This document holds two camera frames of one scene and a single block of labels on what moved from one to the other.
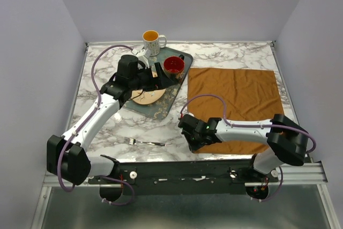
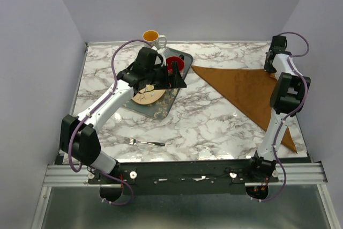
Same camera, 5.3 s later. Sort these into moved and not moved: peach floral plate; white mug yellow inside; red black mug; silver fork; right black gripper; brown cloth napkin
Moved: brown cloth napkin; right black gripper
Not moved: white mug yellow inside; red black mug; peach floral plate; silver fork
